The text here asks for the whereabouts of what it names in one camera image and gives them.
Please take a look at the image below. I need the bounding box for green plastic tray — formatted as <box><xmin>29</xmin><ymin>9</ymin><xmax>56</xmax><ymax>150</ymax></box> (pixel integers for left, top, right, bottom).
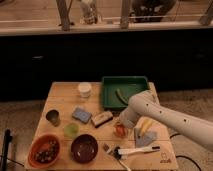
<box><xmin>101</xmin><ymin>76</ymin><xmax>150</xmax><ymax>111</ymax></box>

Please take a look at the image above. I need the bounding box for dark maroon bowl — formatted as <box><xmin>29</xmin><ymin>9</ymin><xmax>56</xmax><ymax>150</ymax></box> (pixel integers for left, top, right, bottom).
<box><xmin>71</xmin><ymin>134</ymin><xmax>98</xmax><ymax>164</ymax></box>

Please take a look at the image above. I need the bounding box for metal fork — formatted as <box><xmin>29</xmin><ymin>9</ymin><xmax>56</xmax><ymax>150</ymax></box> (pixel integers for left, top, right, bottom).
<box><xmin>103</xmin><ymin>144</ymin><xmax>132</xmax><ymax>171</ymax></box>

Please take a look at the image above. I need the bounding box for white handled brush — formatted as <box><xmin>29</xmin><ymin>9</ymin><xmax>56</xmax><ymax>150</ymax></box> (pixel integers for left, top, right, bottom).
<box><xmin>118</xmin><ymin>146</ymin><xmax>160</xmax><ymax>156</ymax></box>

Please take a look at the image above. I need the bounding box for green pepper in tray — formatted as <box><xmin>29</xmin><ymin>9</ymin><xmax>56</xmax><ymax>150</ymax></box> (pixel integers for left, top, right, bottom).
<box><xmin>115</xmin><ymin>89</ymin><xmax>128</xmax><ymax>105</ymax></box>

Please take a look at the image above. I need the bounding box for dark metal cup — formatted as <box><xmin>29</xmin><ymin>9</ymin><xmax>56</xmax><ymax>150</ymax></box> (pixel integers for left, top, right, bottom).
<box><xmin>46</xmin><ymin>109</ymin><xmax>60</xmax><ymax>127</ymax></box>

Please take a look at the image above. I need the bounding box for black floor cable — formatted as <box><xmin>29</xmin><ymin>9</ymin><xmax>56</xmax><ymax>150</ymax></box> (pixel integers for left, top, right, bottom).
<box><xmin>169</xmin><ymin>132</ymin><xmax>204</xmax><ymax>171</ymax></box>

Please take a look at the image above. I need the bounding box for yellow handled scraper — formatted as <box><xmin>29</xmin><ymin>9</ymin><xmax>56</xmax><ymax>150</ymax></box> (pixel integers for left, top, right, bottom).
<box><xmin>134</xmin><ymin>118</ymin><xmax>157</xmax><ymax>148</ymax></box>

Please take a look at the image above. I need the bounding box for blue sponge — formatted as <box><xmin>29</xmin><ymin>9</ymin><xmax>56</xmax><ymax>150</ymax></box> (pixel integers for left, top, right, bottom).
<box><xmin>72</xmin><ymin>107</ymin><xmax>92</xmax><ymax>124</ymax></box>

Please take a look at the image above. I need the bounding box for black stand at left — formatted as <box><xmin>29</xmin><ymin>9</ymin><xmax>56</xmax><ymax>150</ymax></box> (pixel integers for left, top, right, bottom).
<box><xmin>0</xmin><ymin>129</ymin><xmax>12</xmax><ymax>171</ymax></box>

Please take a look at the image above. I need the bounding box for orange bowl with beans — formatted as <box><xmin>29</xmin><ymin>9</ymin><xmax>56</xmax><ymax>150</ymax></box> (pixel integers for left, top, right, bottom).
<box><xmin>28</xmin><ymin>134</ymin><xmax>60</xmax><ymax>169</ymax></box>

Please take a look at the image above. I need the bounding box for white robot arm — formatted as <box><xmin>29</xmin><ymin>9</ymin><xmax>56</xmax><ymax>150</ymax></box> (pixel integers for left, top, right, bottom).
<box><xmin>119</xmin><ymin>90</ymin><xmax>213</xmax><ymax>151</ymax></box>

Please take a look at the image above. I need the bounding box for red apple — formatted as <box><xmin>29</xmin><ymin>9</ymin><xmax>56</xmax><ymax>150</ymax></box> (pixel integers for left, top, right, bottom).
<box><xmin>115</xmin><ymin>125</ymin><xmax>127</xmax><ymax>138</ymax></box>

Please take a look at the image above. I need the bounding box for white paper cup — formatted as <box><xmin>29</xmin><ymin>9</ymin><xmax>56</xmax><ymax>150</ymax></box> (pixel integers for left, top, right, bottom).
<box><xmin>78</xmin><ymin>82</ymin><xmax>92</xmax><ymax>98</ymax></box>

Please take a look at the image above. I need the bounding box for small green cup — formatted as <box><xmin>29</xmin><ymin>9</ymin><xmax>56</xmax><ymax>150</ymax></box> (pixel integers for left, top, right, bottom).
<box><xmin>64</xmin><ymin>123</ymin><xmax>79</xmax><ymax>138</ymax></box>

